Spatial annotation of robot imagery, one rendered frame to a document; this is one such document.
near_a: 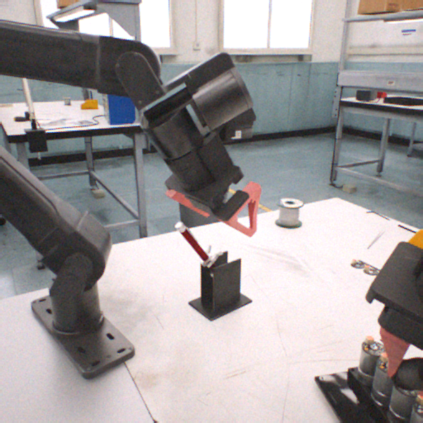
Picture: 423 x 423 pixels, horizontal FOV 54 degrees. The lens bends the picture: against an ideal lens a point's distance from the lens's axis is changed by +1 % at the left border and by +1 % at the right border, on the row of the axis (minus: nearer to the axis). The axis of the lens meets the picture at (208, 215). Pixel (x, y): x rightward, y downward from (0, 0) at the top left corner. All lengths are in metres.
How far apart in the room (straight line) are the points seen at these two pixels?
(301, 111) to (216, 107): 5.70
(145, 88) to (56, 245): 0.22
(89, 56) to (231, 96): 0.15
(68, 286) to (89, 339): 0.09
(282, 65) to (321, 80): 0.73
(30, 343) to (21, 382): 0.07
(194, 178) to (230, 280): 0.18
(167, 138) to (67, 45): 0.14
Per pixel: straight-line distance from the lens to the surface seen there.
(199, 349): 0.57
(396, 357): 0.34
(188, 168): 0.50
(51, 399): 0.54
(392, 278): 0.31
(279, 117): 5.93
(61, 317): 0.59
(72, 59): 0.48
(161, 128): 0.47
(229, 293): 0.63
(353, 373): 0.53
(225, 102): 0.48
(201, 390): 0.52
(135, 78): 0.46
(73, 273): 0.53
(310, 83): 6.20
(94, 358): 0.56
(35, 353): 0.61
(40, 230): 0.53
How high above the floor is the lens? 1.11
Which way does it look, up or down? 21 degrees down
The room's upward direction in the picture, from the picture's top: straight up
